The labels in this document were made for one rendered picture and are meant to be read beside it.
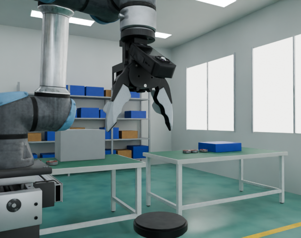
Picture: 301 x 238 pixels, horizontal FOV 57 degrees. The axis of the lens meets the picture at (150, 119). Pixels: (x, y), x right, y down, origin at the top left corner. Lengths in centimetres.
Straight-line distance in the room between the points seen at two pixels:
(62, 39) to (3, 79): 587
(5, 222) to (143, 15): 59
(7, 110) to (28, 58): 604
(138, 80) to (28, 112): 48
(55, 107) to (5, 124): 16
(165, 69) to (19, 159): 58
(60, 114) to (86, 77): 613
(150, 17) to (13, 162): 58
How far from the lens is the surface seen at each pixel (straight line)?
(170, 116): 58
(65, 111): 96
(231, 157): 366
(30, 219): 82
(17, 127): 92
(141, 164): 293
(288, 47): 533
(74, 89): 640
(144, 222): 180
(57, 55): 97
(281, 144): 529
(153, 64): 47
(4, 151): 91
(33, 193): 80
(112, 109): 51
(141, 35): 56
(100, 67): 722
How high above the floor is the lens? 117
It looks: 1 degrees up
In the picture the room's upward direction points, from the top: straight up
